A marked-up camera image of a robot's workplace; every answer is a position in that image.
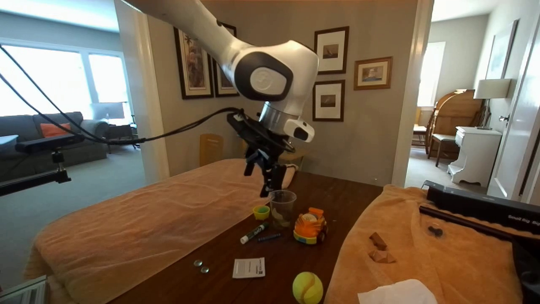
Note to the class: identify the upper framed picture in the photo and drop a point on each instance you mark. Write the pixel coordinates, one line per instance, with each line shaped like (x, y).
(331, 48)

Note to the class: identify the flat brown wooden piece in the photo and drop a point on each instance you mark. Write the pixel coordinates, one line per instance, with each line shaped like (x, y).
(382, 257)

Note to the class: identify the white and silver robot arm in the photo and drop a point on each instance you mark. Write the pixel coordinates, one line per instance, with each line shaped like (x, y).
(280, 76)

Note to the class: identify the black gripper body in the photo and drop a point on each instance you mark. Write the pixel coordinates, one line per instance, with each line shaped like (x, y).
(272, 169)

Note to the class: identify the black pen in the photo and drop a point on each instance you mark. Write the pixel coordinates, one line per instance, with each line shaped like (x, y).
(269, 238)

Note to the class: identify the clear plastic cup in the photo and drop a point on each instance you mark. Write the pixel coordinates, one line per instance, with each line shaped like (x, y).
(282, 205)

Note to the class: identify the large framed picture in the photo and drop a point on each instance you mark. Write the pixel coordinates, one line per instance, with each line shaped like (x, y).
(193, 66)

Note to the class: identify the silver coin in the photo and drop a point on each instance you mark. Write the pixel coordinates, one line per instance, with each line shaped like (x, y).
(198, 264)
(205, 270)

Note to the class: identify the orange toy truck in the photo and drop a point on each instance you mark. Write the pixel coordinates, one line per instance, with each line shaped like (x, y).
(311, 227)

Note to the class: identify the lower framed picture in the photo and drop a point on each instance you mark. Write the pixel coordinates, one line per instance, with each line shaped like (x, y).
(328, 100)

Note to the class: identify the small dark block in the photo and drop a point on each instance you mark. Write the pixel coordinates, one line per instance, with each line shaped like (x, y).
(436, 232)

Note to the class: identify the wooden framed picture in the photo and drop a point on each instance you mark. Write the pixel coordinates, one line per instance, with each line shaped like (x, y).
(373, 73)

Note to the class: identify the orange towel near window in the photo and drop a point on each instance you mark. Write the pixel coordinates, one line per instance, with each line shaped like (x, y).
(100, 252)

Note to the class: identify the brown wooden block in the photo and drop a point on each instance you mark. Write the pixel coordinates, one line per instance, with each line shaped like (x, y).
(378, 242)

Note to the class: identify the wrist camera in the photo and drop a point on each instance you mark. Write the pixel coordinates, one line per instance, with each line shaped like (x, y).
(257, 135)

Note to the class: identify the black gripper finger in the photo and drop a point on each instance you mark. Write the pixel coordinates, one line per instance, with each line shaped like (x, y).
(265, 189)
(279, 191)

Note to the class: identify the yellow tennis ball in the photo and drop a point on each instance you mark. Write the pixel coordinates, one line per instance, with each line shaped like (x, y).
(307, 287)

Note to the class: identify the green and white marker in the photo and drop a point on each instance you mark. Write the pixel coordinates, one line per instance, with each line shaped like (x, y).
(252, 233)

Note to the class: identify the white door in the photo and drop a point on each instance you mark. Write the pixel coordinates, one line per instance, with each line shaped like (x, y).
(515, 152)

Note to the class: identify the wicker chair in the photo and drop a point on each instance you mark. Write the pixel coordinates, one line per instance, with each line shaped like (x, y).
(453, 110)

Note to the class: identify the grey sofa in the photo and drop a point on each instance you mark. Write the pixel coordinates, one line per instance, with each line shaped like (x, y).
(22, 129)

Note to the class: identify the small yellow-green cup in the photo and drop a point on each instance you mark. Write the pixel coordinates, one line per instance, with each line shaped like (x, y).
(262, 211)

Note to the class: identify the white table lamp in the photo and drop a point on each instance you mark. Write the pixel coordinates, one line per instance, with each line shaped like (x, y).
(491, 88)

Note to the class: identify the orange towel near door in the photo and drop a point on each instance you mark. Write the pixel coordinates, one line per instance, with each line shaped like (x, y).
(459, 267)

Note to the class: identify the white cabinet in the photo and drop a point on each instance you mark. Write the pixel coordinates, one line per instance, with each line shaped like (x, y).
(476, 156)

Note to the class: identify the white tissue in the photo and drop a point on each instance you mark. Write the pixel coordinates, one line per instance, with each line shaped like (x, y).
(409, 291)

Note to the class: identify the black long case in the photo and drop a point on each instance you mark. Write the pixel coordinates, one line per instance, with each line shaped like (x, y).
(495, 210)

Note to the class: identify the black camera on mount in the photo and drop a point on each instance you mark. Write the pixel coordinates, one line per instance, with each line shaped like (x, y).
(59, 174)

